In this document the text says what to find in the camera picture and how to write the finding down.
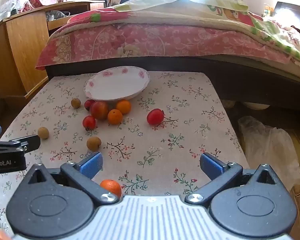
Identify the orange tangerine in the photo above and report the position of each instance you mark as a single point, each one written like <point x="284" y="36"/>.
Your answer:
<point x="124" y="106"/>
<point x="115" y="116"/>
<point x="111" y="187"/>

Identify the grey cloth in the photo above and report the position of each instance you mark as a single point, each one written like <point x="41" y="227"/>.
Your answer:
<point x="55" y="15"/>

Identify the clear plastic bag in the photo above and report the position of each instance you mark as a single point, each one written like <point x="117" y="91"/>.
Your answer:
<point x="11" y="5"/>

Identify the dark wooden headboard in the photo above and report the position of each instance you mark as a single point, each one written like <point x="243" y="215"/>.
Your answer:
<point x="292" y="17"/>

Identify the white floral plate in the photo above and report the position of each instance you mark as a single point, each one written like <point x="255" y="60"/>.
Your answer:
<point x="116" y="83"/>

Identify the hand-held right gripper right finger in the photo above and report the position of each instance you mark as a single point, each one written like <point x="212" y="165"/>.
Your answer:
<point x="211" y="166"/>

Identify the wooden cabinet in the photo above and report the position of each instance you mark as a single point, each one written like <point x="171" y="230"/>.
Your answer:
<point x="22" y="45"/>

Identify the large red apple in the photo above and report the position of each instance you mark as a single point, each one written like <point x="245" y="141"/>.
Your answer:
<point x="99" y="110"/>

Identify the green cartoon quilt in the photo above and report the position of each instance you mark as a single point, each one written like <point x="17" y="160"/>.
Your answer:
<point x="230" y="10"/>

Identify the brown longan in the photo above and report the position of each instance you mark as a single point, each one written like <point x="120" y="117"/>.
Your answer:
<point x="43" y="132"/>
<point x="75" y="103"/>
<point x="93" y="143"/>

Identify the pale round basin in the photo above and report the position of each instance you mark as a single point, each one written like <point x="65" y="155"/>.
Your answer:
<point x="256" y="105"/>

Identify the bed with floral quilt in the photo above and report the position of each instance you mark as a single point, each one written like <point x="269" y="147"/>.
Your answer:
<point x="145" y="37"/>

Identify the small red tomato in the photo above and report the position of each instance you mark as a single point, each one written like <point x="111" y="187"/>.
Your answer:
<point x="88" y="103"/>
<point x="89" y="122"/>
<point x="155" y="116"/>

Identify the translucent plastic bag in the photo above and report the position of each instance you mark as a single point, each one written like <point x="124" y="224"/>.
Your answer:
<point x="267" y="145"/>

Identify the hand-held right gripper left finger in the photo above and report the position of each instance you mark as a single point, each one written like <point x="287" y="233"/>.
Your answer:
<point x="91" y="165"/>

